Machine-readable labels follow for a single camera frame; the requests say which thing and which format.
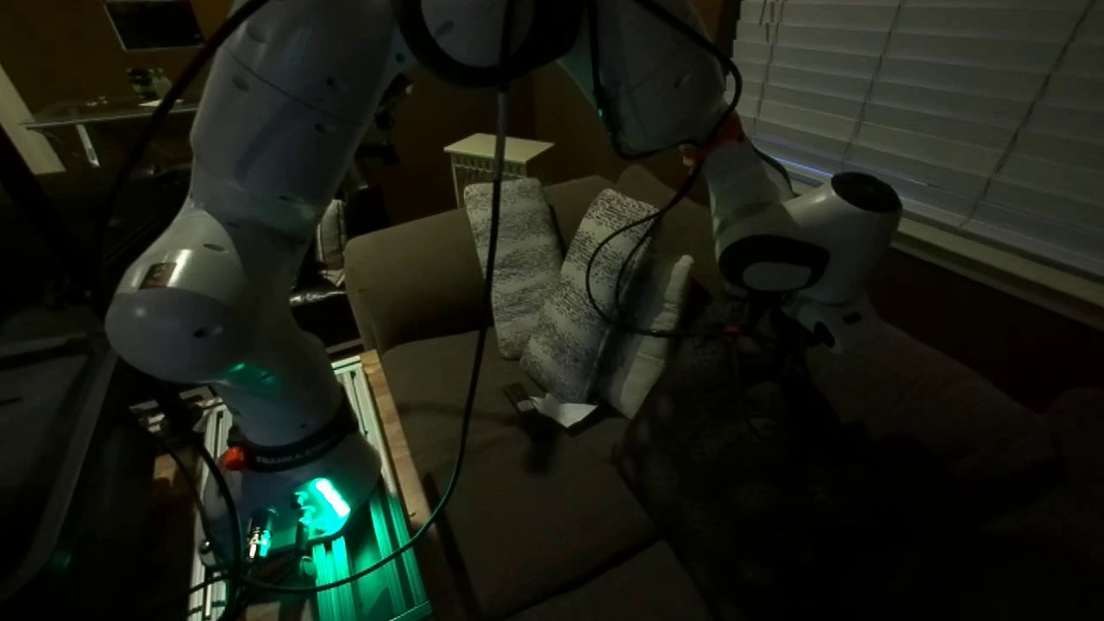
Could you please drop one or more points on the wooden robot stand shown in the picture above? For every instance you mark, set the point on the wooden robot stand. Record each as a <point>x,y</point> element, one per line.
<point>384,541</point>

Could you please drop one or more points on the black floral pillow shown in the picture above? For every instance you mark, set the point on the black floral pillow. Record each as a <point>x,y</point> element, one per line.
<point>748,485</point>

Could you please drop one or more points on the white window blinds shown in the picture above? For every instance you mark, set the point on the white window blinds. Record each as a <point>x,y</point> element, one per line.
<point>952,114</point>

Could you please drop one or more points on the white black-dotted pillow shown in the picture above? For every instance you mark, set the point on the white black-dotted pillow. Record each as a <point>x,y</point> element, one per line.
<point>580,297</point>

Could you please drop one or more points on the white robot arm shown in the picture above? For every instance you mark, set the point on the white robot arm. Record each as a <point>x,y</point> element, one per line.
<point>276,127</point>

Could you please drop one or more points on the brown fabric sofa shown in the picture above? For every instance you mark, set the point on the brown fabric sofa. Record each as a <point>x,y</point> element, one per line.
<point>520,505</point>

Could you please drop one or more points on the white window sill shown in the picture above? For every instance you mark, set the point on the white window sill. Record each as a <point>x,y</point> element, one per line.
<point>1013,271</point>

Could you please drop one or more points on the white pillow tag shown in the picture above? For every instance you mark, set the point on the white pillow tag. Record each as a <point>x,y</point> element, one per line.
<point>566,412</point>

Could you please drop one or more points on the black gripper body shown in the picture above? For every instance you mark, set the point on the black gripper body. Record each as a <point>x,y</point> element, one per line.
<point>775,339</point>

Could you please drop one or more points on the white striped cushion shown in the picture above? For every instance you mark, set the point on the white striped cushion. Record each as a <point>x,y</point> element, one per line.
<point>334,235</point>

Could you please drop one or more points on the white side table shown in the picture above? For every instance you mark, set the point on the white side table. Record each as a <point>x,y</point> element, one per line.
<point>486,156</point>

